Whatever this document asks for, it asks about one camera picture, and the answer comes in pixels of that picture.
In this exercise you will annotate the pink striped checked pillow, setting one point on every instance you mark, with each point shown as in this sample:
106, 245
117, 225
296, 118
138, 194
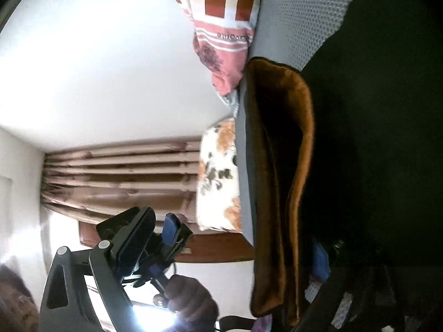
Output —
225, 17

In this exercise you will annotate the person's left hand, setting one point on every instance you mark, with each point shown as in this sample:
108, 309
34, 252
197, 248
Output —
192, 301

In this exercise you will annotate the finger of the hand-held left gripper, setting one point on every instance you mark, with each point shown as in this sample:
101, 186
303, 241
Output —
114, 223
176, 235

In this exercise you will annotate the dark wooden bed frame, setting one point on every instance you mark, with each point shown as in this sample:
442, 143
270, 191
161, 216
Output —
214, 249

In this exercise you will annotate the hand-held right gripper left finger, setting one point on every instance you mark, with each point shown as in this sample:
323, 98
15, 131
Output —
133, 242

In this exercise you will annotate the black pants with orange lining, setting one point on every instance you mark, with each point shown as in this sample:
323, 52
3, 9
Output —
363, 145

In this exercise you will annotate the floral white orange pillow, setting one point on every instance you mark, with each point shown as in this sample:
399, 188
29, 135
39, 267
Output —
218, 179

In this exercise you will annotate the brown beige curtain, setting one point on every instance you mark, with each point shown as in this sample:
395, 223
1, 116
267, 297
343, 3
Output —
121, 179

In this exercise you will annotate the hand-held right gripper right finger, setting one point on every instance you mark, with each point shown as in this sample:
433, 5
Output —
320, 259

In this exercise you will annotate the grey white crumpled cloth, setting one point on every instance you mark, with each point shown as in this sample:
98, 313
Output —
231, 103

